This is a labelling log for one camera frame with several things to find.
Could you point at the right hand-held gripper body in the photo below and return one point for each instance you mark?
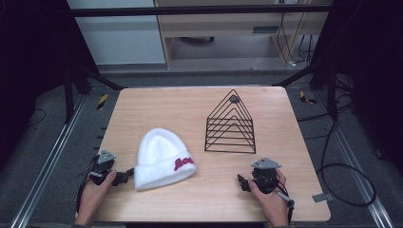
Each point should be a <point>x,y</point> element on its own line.
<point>266,174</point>

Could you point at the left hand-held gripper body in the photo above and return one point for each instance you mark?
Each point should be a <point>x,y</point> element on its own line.
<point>104,164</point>

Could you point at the white knit beanie hat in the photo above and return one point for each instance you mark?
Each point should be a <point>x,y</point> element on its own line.
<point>161,160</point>

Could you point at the person's right hand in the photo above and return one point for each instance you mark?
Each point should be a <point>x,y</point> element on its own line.
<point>269,202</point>

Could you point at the person's left hand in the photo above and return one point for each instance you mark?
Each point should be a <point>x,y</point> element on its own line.
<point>95,193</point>

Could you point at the grey tape piece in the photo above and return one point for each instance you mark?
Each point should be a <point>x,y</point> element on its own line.
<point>322,197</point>

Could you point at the yellow black striped tape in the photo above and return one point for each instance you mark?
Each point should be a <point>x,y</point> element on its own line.
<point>102,102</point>
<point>306,98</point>

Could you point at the black metal stand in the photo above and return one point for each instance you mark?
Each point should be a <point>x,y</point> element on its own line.
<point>71,95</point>
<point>331,91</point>

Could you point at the dark curtain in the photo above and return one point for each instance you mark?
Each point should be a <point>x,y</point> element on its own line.
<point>28,63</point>
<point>370,63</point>

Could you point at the white cabinet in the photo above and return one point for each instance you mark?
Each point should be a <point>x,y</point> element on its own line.
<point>120,38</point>

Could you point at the light wooden desk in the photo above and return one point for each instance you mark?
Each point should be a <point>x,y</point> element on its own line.
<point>221,25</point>

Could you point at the metal floor rail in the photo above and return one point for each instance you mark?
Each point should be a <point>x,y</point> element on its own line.
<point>47,164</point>
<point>358,177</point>

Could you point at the black horizontal frame bar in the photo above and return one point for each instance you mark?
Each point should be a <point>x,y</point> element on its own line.
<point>190,11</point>

